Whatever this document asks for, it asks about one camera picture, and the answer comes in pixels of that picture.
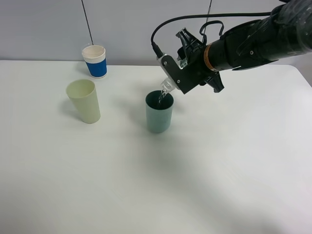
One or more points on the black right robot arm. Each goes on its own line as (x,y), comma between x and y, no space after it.
(287,32)

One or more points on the clear bottle green label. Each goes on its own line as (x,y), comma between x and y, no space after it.
(168,83)

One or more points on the teal plastic cup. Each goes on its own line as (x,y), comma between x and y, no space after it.
(158,111)

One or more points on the blue white paper cup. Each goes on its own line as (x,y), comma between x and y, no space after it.
(95,59)

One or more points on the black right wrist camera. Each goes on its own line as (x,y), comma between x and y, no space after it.
(194,77)

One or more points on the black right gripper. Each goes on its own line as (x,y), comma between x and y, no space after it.
(208,58)

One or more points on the pale yellow plastic cup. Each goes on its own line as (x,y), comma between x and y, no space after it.
(83,95)

